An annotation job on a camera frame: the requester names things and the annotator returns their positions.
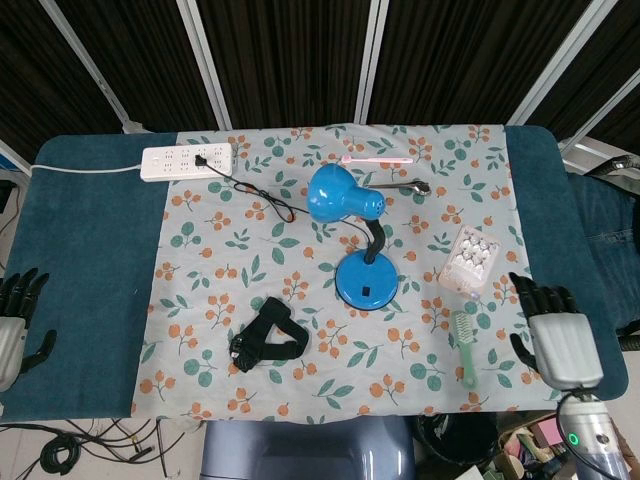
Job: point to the white power strip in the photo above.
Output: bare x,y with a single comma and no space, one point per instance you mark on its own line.
187,161

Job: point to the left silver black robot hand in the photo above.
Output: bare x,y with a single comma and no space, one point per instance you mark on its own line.
12,320

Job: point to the clear blister pack of bulbs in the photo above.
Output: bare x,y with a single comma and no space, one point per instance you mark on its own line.
470,262

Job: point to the black round bin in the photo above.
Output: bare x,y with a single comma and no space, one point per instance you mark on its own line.
455,442

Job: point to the teal table cover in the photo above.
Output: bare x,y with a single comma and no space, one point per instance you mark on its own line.
85,260

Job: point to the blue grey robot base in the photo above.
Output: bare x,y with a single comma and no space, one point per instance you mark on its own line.
305,450

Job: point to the cardboard box with items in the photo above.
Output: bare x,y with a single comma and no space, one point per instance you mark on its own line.
530,445

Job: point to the blue jeans person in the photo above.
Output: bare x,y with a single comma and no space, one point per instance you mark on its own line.
607,250

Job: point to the green hair brush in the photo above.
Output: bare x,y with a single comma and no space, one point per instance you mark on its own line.
465,345

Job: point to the blue desk lamp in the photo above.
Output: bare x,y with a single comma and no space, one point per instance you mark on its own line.
357,220

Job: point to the metal spoon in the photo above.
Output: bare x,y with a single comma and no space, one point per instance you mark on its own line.
405,187

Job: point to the black office chair armrest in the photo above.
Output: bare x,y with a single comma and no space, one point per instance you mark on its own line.
617,164

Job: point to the pink toothbrush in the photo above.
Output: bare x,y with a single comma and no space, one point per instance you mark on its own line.
380,160

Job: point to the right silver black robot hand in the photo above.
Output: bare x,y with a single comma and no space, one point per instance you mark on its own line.
557,332

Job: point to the floral tablecloth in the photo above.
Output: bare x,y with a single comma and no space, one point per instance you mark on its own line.
320,260

